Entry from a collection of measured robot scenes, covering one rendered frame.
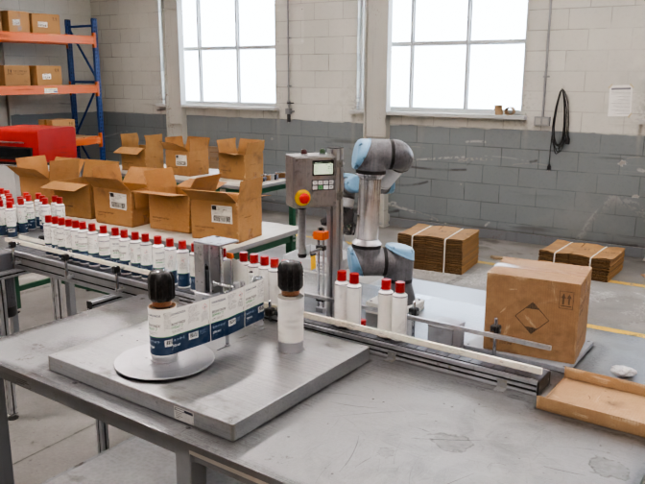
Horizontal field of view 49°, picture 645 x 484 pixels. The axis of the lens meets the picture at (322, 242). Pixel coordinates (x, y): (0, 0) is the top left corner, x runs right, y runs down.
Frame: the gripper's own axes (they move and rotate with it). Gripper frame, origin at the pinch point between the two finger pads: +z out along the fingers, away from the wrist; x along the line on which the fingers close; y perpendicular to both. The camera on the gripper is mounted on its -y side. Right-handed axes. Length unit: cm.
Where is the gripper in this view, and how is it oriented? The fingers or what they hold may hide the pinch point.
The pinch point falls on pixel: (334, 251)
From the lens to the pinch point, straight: 320.6
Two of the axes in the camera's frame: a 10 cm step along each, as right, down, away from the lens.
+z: -1.5, 9.9, -0.5
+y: 8.7, 1.1, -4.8
